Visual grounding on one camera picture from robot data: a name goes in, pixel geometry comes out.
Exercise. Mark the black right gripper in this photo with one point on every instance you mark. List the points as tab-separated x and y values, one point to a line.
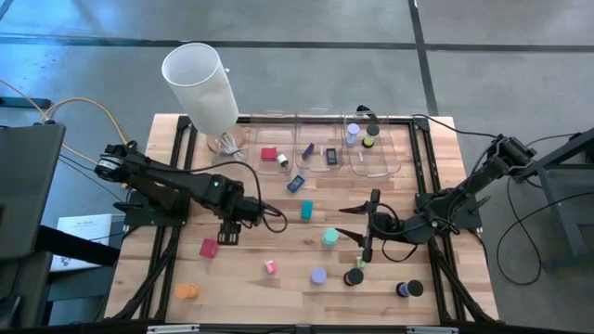
387	229

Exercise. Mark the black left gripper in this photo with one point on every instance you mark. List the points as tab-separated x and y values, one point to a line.
229	233

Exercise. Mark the teal rectangular block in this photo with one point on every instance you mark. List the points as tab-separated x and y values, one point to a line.
306	209

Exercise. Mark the purple digital clock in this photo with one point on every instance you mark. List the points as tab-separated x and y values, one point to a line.
331	156

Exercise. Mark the orange hourglass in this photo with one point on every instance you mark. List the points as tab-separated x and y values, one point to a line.
187	291

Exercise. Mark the purple rectangular block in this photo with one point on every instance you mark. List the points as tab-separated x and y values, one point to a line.
308	151

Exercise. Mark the black hourglass yellow-green sand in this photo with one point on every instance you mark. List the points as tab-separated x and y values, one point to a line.
370	135

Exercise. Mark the lavender hourglass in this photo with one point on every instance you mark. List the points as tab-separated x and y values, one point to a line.
352	134
318	276

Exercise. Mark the red charger block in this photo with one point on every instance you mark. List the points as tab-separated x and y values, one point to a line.
268	154
209	248

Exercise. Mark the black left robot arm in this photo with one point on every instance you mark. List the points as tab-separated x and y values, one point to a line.
176	185

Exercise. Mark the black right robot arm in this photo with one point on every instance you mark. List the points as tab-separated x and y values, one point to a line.
464	195

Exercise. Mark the mint green hourglass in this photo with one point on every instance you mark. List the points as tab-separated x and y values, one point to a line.
330	237

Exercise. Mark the green small charger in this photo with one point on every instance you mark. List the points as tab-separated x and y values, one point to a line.
360	264

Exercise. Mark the pink small charger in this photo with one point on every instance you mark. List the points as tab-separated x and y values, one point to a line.
270	266

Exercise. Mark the black hourglass red sand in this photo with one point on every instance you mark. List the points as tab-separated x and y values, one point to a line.
353	277

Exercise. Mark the clear plastic bin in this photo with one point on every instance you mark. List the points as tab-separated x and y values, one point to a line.
320	130
257	132
385	160

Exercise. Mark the blue digital clock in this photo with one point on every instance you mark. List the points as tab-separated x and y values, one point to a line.
295	183

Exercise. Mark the black hourglass purple sand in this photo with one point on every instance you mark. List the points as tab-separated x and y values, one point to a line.
409	288

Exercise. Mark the white lamp shade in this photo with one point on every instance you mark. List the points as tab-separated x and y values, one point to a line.
199	88

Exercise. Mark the black metal stand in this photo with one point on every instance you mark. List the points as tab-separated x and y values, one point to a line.
559	218

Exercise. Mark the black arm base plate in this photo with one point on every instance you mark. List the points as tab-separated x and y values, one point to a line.
468	220
134	218

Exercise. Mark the black aluminium rig frame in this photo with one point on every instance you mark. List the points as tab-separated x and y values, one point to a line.
414	139

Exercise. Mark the silver metal bracket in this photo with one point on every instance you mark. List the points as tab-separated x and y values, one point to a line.
172	329
432	330

